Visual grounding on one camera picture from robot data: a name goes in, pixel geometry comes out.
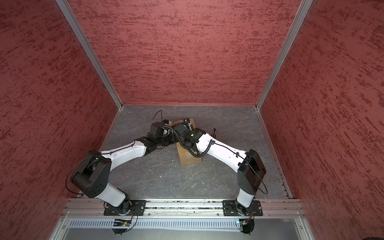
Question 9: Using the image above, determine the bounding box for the brown cardboard express box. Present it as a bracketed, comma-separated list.
[172, 119, 202, 167]

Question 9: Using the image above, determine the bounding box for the red handled box cutter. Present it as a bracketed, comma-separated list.
[212, 128, 217, 138]

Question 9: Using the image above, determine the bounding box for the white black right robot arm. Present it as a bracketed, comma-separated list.
[163, 123, 267, 209]

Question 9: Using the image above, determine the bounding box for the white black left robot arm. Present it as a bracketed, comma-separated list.
[70, 122, 178, 216]

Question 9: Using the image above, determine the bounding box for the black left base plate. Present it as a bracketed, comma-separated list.
[104, 200, 147, 217]

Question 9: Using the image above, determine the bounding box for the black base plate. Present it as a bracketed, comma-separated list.
[104, 200, 147, 217]
[222, 200, 263, 217]

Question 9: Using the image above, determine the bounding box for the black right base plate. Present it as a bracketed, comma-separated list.
[222, 200, 263, 217]

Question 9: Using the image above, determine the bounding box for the left controller board with wires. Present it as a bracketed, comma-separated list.
[112, 216, 138, 235]

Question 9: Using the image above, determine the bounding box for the controller board with wires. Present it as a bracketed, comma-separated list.
[112, 216, 138, 235]
[237, 215, 255, 235]

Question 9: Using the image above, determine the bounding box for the aluminium front rail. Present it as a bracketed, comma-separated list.
[62, 198, 306, 219]

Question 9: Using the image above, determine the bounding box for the right controller board with wires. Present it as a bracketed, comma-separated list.
[237, 215, 255, 235]

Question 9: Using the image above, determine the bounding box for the white slotted cable duct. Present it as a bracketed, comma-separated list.
[68, 218, 239, 231]

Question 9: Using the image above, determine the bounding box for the aluminium left corner post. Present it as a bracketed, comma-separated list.
[56, 0, 123, 111]

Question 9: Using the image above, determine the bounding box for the aluminium corner post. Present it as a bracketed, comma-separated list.
[56, 0, 123, 111]
[256, 0, 313, 111]

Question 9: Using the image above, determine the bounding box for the aluminium right corner post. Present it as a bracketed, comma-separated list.
[256, 0, 313, 111]

